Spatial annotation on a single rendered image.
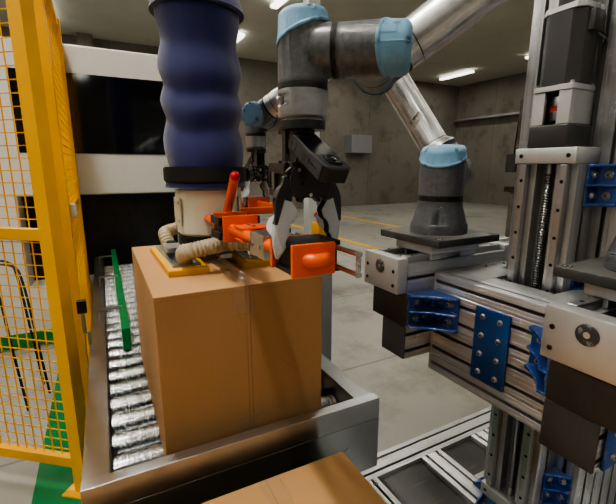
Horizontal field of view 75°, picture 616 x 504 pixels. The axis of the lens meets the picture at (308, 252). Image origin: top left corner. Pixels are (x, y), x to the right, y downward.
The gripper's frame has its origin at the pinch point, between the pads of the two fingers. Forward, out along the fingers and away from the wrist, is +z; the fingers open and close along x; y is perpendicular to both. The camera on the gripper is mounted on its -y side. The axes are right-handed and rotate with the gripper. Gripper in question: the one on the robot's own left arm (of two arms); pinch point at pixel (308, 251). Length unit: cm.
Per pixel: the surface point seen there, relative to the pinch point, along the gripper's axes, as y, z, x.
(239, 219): 31.0, -1.6, 0.8
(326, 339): 77, 56, -50
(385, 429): 75, 108, -83
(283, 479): 14, 54, -2
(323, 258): -5.7, -0.2, 0.5
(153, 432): 44, 54, 21
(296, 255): -4.0, -0.6, 4.1
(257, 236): 12.9, -0.8, 3.5
